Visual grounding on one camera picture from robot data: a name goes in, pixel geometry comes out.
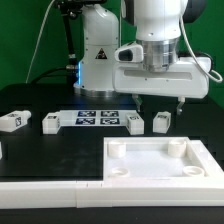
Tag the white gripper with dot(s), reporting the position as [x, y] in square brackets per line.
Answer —
[183, 79]

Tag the white square tabletop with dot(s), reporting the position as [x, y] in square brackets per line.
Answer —
[157, 158]

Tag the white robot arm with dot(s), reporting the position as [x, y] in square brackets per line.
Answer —
[149, 65]

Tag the white plate with tags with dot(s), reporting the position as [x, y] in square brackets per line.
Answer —
[93, 117]

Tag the white part at left edge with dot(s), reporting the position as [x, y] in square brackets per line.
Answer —
[0, 150]

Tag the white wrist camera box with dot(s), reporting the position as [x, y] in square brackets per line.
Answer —
[131, 52]

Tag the white L-shaped fence wall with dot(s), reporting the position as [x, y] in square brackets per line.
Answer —
[113, 192]

